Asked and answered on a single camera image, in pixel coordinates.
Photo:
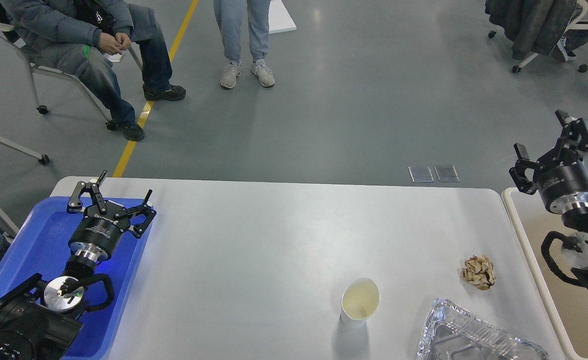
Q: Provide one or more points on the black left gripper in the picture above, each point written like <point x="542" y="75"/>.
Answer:
<point x="97" y="228"/>

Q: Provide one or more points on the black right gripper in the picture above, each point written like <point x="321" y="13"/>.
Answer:
<point x="561" y="177"/>

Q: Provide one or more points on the white paper cup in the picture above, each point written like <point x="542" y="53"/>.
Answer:
<point x="359" y="301"/>

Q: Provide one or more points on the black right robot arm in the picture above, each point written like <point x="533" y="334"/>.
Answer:
<point x="567" y="256"/>

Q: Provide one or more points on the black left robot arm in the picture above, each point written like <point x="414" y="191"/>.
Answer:
<point x="65" y="280"/>

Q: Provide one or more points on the blue plastic tray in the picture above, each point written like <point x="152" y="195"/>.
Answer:
<point x="42" y="247"/>

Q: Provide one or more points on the white chair at left edge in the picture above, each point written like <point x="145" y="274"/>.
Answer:
<point x="42" y="158"/>

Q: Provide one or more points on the right floor metal plate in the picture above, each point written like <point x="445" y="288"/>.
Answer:
<point x="447" y="174"/>

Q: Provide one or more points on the floor metal plate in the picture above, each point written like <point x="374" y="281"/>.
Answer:
<point x="421" y="174"/>
<point x="447" y="174"/>

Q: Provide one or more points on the chair with dark coat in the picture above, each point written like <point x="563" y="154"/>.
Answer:
<point x="553" y="28"/>

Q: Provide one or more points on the crumpled brown paper ball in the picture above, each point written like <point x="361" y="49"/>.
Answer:
<point x="479" y="272"/>

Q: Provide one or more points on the left floor metal plate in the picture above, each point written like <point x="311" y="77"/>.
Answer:
<point x="421" y="174"/>

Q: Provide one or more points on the seated person in grey jacket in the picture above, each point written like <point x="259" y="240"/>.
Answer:
<point x="55" y="31"/>

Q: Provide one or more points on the beige plastic bin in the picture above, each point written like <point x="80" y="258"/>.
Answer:
<point x="566" y="305"/>

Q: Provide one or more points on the aluminium foil tray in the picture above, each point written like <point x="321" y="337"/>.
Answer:
<point x="451" y="332"/>

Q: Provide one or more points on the white chair under seated person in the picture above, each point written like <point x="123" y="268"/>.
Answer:
<point x="34" y="64"/>

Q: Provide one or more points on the white board on floor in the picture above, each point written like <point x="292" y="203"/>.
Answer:
<point x="280" y="20"/>

